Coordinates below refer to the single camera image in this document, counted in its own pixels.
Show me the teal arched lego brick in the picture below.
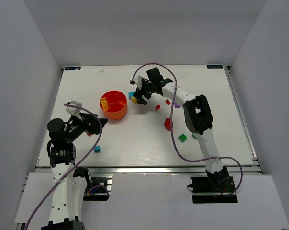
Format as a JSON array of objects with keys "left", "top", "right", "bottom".
[{"left": 128, "top": 91, "right": 134, "bottom": 100}]

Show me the long yellow lego brick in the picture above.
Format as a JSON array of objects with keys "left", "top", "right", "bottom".
[{"left": 100, "top": 98, "right": 109, "bottom": 111}]

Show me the small teal lego brick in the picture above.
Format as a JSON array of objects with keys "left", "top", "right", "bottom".
[{"left": 93, "top": 145, "right": 101, "bottom": 153}]

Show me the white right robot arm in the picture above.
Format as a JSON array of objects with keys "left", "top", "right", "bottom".
[{"left": 130, "top": 67, "right": 229, "bottom": 191}]

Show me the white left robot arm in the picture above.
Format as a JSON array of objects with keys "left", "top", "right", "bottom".
[{"left": 42, "top": 113, "right": 108, "bottom": 230}]

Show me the orange round divided container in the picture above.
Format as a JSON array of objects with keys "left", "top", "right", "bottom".
[{"left": 100, "top": 90, "right": 128, "bottom": 120}]

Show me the red rounded lego brick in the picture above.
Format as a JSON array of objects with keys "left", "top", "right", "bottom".
[{"left": 164, "top": 117, "right": 173, "bottom": 131}]

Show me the green lego brick left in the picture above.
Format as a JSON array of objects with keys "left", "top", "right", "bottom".
[{"left": 178, "top": 134, "right": 187, "bottom": 142}]

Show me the left blue corner sticker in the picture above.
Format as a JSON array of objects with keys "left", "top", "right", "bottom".
[{"left": 64, "top": 66, "right": 81, "bottom": 71}]

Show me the blue corner sticker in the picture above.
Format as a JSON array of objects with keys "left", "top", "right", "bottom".
[
  {"left": 64, "top": 66, "right": 81, "bottom": 71},
  {"left": 206, "top": 65, "right": 223, "bottom": 69}
]

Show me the right blue corner sticker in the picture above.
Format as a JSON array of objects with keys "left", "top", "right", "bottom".
[{"left": 206, "top": 65, "right": 223, "bottom": 69}]

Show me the white foam board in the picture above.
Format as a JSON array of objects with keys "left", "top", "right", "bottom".
[{"left": 14, "top": 172, "right": 289, "bottom": 230}]

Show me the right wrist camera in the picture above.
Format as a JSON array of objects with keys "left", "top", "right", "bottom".
[{"left": 129, "top": 74, "right": 143, "bottom": 89}]

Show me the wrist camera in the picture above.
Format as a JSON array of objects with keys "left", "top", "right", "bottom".
[
  {"left": 66, "top": 101, "right": 82, "bottom": 117},
  {"left": 129, "top": 74, "right": 143, "bottom": 89}
]

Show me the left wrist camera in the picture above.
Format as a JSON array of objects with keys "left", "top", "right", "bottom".
[{"left": 66, "top": 101, "right": 82, "bottom": 117}]

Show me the aluminium table rail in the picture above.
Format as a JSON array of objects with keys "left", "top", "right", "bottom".
[{"left": 35, "top": 164, "right": 262, "bottom": 174}]

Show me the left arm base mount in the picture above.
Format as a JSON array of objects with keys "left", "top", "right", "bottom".
[{"left": 83, "top": 174, "right": 112, "bottom": 201}]

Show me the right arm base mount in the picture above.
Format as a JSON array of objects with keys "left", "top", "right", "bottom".
[{"left": 187, "top": 176, "right": 238, "bottom": 204}]

